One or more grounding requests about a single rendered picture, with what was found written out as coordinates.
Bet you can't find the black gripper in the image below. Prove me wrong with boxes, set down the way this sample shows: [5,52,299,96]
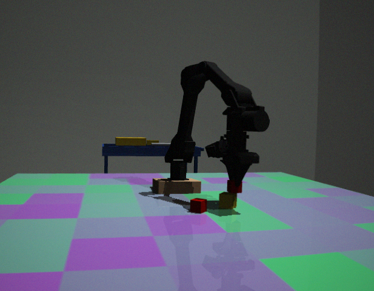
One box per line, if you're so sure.
[216,131,259,187]

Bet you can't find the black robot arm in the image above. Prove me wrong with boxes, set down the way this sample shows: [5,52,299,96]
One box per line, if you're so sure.
[164,61,270,181]

